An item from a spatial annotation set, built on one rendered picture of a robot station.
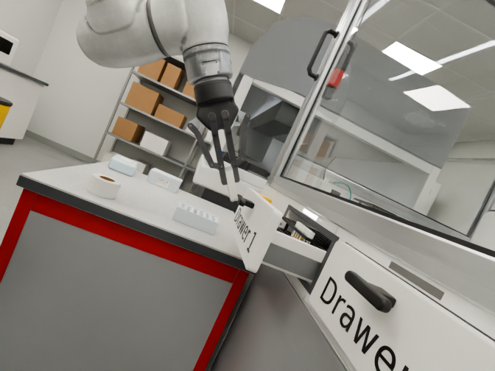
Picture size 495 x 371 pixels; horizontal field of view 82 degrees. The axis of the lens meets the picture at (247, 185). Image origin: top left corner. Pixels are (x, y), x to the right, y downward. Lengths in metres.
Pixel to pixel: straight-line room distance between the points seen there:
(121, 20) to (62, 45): 5.04
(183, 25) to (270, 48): 0.95
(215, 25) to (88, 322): 0.72
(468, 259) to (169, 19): 0.55
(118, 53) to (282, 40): 1.00
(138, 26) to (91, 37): 0.09
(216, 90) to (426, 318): 0.46
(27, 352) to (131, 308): 0.26
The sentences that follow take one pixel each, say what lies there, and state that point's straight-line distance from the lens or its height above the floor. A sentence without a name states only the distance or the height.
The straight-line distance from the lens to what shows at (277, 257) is 0.51.
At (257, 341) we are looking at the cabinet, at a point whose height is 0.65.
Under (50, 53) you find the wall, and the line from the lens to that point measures 5.69.
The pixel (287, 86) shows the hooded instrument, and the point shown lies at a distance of 1.47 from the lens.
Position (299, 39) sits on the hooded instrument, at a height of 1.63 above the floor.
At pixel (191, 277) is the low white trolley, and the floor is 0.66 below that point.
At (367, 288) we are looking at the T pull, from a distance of 0.34.
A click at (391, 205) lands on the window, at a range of 0.48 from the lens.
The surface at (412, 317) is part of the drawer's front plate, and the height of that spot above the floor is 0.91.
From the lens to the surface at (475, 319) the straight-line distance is 0.33.
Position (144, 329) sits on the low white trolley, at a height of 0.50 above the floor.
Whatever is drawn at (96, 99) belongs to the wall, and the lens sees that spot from 5.26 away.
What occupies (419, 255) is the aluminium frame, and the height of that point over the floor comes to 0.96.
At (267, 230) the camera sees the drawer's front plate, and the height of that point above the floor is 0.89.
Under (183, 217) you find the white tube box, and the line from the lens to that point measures 0.81.
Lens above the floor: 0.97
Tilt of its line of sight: 3 degrees down
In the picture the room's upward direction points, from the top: 24 degrees clockwise
